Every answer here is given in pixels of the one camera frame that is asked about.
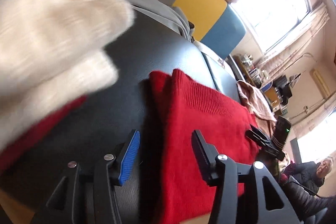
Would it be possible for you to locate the grey hoodie garment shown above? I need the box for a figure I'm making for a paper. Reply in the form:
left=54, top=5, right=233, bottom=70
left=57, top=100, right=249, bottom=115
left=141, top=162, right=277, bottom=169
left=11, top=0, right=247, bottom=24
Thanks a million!
left=127, top=0, right=195, bottom=42

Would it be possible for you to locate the seated person dark jacket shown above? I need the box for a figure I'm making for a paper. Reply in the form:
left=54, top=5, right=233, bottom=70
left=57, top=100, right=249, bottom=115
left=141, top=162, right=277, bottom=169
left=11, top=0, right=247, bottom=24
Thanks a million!
left=279, top=157, right=335, bottom=221

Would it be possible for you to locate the cluttered wooden desk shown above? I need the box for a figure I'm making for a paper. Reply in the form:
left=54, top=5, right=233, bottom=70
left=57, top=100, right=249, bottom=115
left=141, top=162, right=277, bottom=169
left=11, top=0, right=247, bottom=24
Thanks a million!
left=232, top=55, right=301, bottom=116

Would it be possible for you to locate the dark red folded garment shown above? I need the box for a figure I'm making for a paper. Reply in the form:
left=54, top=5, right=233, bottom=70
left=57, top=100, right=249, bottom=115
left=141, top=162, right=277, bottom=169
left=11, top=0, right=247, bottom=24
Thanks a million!
left=1, top=96, right=87, bottom=173

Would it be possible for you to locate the red knitted sweater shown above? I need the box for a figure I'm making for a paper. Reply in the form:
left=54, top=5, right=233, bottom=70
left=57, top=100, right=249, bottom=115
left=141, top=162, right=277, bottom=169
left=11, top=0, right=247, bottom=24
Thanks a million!
left=149, top=69, right=259, bottom=223

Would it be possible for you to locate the bright window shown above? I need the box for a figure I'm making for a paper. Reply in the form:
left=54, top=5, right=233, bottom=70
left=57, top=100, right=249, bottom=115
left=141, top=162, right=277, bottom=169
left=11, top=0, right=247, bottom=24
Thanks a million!
left=231, top=0, right=311, bottom=53

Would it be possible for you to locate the pink brown knit sweater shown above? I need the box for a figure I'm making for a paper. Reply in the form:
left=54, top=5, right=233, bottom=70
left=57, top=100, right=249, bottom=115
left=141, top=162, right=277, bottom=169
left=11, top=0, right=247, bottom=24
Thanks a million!
left=236, top=80, right=277, bottom=137

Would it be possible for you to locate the white folded knit garment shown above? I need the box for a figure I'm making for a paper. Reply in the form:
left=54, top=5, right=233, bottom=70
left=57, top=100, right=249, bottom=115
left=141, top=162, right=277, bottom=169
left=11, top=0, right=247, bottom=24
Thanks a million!
left=1, top=0, right=135, bottom=148

